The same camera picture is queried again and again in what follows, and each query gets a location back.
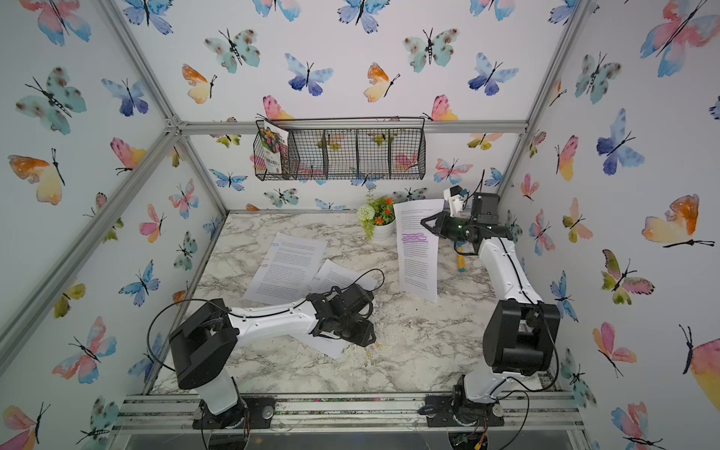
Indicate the potted flower plant white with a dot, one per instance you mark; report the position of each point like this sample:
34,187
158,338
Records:
377,212

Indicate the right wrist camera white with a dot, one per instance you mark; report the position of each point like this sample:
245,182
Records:
456,197

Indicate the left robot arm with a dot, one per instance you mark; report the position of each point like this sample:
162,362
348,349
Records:
202,345

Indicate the black wire basket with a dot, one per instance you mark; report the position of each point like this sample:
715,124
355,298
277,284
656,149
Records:
350,149

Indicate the yellow highlighted document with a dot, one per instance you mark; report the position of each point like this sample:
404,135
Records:
331,275

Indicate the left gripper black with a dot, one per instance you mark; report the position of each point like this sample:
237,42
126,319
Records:
364,338

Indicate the seed packet in basket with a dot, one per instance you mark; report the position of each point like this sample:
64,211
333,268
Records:
275,147

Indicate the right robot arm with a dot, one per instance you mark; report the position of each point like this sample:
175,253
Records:
519,339

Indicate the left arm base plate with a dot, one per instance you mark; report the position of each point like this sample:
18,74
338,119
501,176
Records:
249,413

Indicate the purple highlighted document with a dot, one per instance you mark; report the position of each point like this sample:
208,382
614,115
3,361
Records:
417,248

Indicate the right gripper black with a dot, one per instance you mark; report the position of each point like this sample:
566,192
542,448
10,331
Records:
443,224

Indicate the blue toy rake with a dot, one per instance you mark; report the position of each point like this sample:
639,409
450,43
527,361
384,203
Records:
461,261

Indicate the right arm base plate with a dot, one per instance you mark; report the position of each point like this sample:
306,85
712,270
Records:
446,411

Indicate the plain text document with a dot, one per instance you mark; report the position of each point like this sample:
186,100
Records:
287,270

